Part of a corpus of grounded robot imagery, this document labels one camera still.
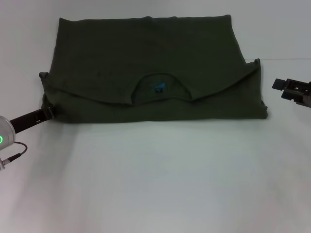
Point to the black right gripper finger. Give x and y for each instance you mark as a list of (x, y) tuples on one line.
[(296, 99), (289, 85)]

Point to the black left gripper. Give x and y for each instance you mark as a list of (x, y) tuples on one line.
[(26, 121)]

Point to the dark green FREE t-shirt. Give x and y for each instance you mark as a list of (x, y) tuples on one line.
[(150, 60)]

